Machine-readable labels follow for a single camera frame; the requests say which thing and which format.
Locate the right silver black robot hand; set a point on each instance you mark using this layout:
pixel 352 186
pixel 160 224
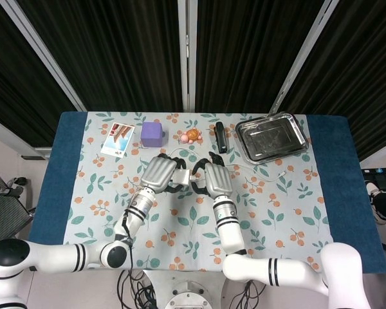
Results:
pixel 217 178

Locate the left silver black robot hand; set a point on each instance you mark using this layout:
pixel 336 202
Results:
pixel 157 174

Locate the white square power adapter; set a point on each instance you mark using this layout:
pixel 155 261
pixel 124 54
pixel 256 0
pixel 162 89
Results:
pixel 181 178

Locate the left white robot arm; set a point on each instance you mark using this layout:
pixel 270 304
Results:
pixel 51 257

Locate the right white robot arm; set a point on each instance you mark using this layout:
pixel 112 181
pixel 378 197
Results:
pixel 231 231

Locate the purple foam cube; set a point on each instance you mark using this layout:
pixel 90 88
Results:
pixel 152 135

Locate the black stapler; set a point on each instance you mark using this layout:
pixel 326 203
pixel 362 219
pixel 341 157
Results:
pixel 221 138

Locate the pink orange turtle toy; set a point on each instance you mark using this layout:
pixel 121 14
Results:
pixel 192 135

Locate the printed postcard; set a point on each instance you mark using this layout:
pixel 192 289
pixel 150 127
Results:
pixel 117 140

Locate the floral fruit print tablecloth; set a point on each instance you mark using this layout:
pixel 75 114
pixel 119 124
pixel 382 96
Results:
pixel 186 222

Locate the stainless steel tray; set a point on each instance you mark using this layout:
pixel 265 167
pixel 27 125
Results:
pixel 270 138

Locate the blue table cover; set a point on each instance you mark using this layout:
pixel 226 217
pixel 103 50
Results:
pixel 51 193

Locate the black pleated curtain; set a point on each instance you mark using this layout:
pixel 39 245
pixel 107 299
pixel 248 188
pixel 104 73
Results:
pixel 357 80
pixel 13 80
pixel 244 54
pixel 115 54

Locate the black mesh office chair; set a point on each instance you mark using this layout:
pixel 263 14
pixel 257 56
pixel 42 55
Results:
pixel 3 209

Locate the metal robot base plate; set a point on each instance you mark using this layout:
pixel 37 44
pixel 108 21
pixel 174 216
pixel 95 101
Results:
pixel 188 289

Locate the white frame post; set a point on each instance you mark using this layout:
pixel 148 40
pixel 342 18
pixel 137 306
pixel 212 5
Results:
pixel 45 54
pixel 304 54
pixel 187 54

